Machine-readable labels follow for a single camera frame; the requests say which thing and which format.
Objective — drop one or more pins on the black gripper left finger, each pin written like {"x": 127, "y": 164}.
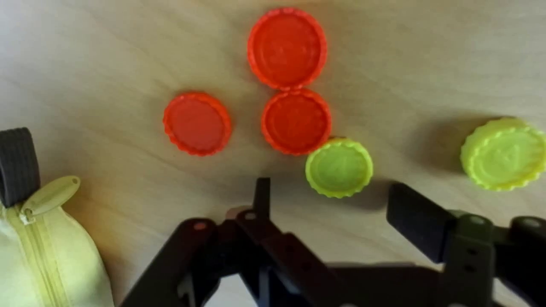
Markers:
{"x": 238, "y": 266}

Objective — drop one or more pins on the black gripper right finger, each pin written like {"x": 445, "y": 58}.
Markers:
{"x": 482, "y": 256}

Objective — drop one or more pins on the yellow game chip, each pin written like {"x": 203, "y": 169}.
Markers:
{"x": 337, "y": 167}
{"x": 503, "y": 154}

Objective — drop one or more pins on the red game chip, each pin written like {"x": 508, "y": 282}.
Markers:
{"x": 196, "y": 123}
{"x": 286, "y": 48}
{"x": 295, "y": 121}

